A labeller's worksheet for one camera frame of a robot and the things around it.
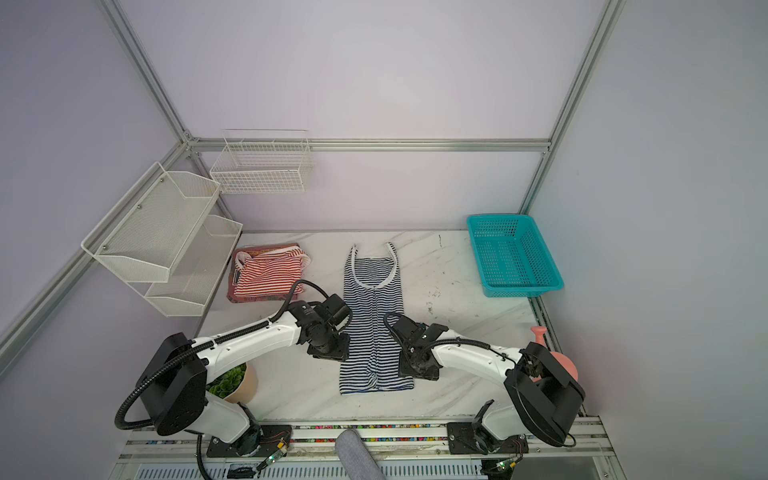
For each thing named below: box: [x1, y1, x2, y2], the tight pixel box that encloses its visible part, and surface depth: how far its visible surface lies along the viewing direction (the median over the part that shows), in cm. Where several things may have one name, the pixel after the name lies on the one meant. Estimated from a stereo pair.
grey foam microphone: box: [335, 429, 386, 480], surface depth 71 cm
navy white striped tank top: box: [339, 243, 414, 395], surface depth 93 cm
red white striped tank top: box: [233, 246, 311, 297], surface depth 100 cm
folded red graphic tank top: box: [227, 243, 311, 303], surface depth 101 cm
